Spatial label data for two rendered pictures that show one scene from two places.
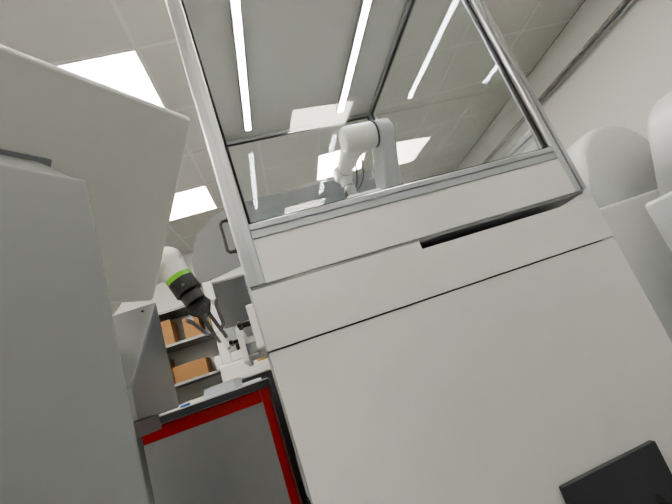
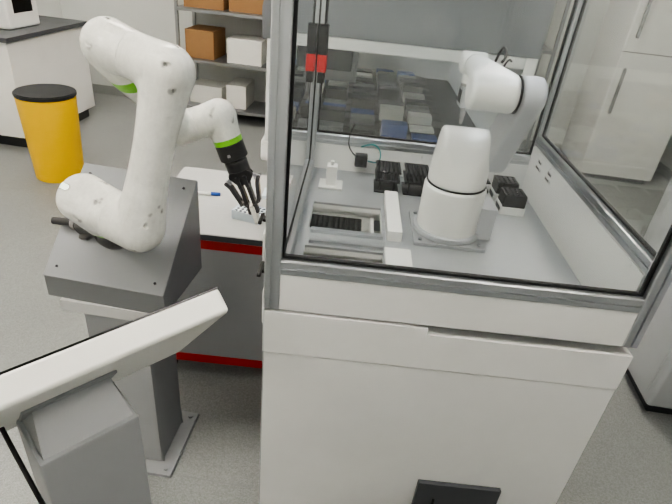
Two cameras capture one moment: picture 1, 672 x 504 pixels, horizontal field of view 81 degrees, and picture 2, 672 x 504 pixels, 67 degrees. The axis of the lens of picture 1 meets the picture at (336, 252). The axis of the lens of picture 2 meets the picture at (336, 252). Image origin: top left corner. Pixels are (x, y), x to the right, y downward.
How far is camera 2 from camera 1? 1.03 m
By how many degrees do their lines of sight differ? 47
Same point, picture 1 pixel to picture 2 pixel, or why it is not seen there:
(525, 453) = (409, 460)
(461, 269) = (449, 360)
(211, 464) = (222, 279)
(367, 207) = (399, 286)
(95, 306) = (139, 477)
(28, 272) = (108, 480)
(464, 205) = (495, 317)
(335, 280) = (336, 328)
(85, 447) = not seen: outside the picture
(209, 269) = not seen: hidden behind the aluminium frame
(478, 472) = (372, 455)
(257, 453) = (259, 287)
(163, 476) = not seen: hidden behind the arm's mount
